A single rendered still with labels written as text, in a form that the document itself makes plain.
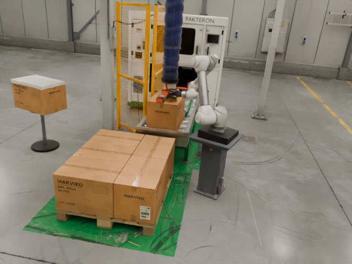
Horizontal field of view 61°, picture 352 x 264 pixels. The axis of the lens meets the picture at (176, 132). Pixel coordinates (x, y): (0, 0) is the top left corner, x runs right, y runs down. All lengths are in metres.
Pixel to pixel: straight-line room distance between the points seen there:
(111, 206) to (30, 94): 2.12
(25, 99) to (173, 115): 2.04
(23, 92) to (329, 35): 10.81
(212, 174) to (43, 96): 2.40
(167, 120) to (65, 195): 1.58
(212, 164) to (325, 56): 9.93
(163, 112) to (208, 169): 0.94
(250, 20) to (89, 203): 10.37
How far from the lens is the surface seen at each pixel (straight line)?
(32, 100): 4.47
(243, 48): 12.41
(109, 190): 2.91
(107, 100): 4.75
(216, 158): 3.46
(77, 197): 3.10
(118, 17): 5.03
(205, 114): 3.20
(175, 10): 3.84
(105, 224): 3.17
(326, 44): 12.87
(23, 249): 3.16
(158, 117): 3.89
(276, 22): 6.42
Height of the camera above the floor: 2.08
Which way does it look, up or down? 23 degrees down
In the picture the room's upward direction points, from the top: 4 degrees clockwise
